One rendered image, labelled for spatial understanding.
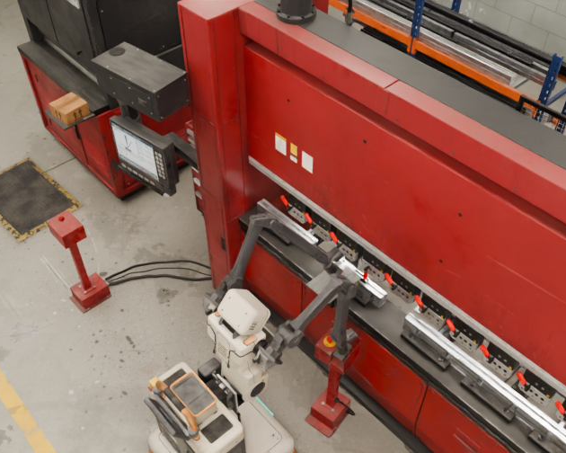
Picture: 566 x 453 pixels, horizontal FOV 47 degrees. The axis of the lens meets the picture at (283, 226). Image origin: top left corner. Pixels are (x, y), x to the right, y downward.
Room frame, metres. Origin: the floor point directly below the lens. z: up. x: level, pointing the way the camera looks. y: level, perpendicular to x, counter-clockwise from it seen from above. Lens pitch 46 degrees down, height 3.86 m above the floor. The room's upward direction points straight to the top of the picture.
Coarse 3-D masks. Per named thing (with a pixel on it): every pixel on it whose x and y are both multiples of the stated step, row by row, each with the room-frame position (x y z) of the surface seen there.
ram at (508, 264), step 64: (256, 64) 2.92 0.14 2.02; (256, 128) 2.94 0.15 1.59; (320, 128) 2.57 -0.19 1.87; (384, 128) 2.31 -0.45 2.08; (320, 192) 2.55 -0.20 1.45; (384, 192) 2.25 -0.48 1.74; (448, 192) 2.01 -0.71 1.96; (512, 192) 1.89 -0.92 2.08; (448, 256) 1.95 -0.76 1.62; (512, 256) 1.75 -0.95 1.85; (512, 320) 1.67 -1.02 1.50
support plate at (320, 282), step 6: (336, 264) 2.42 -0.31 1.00; (318, 276) 2.33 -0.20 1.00; (324, 276) 2.33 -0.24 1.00; (330, 276) 2.33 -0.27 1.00; (348, 276) 2.33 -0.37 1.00; (354, 276) 2.33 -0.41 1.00; (312, 282) 2.29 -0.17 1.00; (318, 282) 2.29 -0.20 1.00; (324, 282) 2.29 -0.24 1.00; (354, 282) 2.29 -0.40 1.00; (312, 288) 2.25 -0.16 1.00; (318, 288) 2.25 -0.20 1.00; (318, 294) 2.21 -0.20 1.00; (336, 294) 2.21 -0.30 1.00; (330, 300) 2.16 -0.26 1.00
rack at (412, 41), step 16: (336, 0) 4.82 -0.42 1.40; (416, 0) 4.24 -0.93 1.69; (368, 16) 4.56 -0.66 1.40; (416, 16) 4.23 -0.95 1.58; (384, 32) 4.43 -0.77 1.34; (400, 32) 4.32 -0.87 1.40; (416, 32) 4.21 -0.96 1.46; (416, 48) 4.20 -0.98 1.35; (432, 48) 4.11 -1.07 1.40; (448, 64) 3.98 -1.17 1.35; (464, 64) 3.90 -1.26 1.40; (560, 64) 3.41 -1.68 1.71; (480, 80) 3.77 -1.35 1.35; (496, 80) 3.70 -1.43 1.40; (528, 80) 3.74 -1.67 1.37; (544, 80) 3.45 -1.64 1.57; (512, 96) 3.58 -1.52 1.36; (528, 96) 3.52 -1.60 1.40; (544, 96) 3.42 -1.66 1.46; (560, 96) 3.58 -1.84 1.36; (560, 128) 3.76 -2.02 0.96
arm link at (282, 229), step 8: (272, 224) 2.24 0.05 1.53; (280, 224) 2.27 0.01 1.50; (280, 232) 2.26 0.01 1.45; (288, 232) 2.27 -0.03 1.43; (288, 240) 2.27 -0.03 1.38; (296, 240) 2.27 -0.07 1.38; (304, 240) 2.28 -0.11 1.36; (304, 248) 2.26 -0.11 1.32; (312, 248) 2.27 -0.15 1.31; (312, 256) 2.25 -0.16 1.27; (320, 256) 2.26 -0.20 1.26
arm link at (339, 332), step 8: (352, 288) 1.96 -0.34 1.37; (344, 296) 1.96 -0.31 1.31; (352, 296) 1.95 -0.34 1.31; (344, 304) 1.96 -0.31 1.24; (336, 312) 1.97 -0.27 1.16; (344, 312) 1.95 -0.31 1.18; (336, 320) 1.95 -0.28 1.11; (344, 320) 1.95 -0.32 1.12; (336, 328) 1.93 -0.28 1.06; (344, 328) 1.94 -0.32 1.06; (336, 336) 1.92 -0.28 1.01; (344, 336) 1.93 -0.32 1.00
